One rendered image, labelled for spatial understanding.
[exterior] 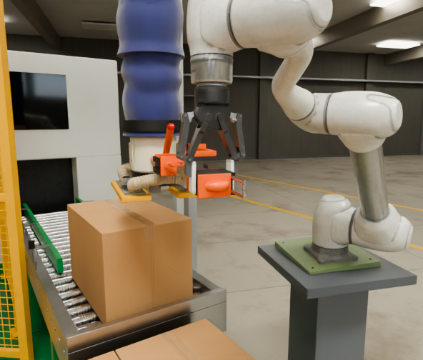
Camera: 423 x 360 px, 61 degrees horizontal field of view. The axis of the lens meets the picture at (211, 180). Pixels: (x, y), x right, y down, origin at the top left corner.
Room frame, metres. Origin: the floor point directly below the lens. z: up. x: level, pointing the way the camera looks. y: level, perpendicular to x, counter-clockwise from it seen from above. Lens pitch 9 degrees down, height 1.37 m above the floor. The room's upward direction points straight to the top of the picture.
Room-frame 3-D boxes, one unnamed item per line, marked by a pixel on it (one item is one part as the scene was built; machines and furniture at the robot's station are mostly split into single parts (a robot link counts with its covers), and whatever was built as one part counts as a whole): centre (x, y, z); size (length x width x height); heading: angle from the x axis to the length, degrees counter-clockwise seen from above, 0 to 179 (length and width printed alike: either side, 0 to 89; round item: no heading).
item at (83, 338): (1.37, 0.23, 0.58); 0.70 x 0.03 x 0.06; 123
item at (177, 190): (1.38, 0.13, 1.14); 0.34 x 0.10 x 0.05; 21
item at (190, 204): (2.13, 0.13, 0.50); 0.07 x 0.07 x 1.00; 33
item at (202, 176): (0.78, 0.01, 1.24); 0.08 x 0.07 x 0.05; 21
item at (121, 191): (1.31, 0.30, 1.14); 0.34 x 0.10 x 0.05; 21
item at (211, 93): (0.79, 0.00, 1.40); 0.08 x 0.07 x 0.09; 110
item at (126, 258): (1.68, 0.42, 0.75); 0.60 x 0.40 x 0.40; 34
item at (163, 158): (1.11, 0.13, 1.24); 0.10 x 0.08 x 0.06; 111
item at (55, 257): (2.50, 1.29, 0.60); 1.60 x 0.11 x 0.09; 33
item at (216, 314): (1.37, 0.23, 0.48); 0.70 x 0.03 x 0.15; 123
